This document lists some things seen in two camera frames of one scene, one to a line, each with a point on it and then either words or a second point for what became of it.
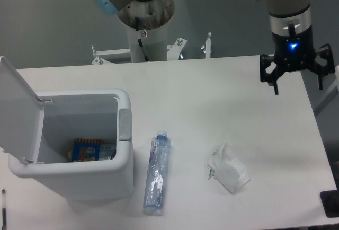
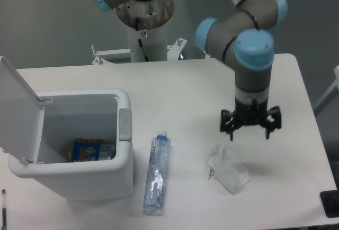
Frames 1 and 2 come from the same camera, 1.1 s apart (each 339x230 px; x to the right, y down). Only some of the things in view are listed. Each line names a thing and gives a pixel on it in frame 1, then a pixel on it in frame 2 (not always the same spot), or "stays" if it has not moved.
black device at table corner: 330,200 stays
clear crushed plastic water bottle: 157,171 stays
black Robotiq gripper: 294,53 -> 252,114
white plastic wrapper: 228,171 stays
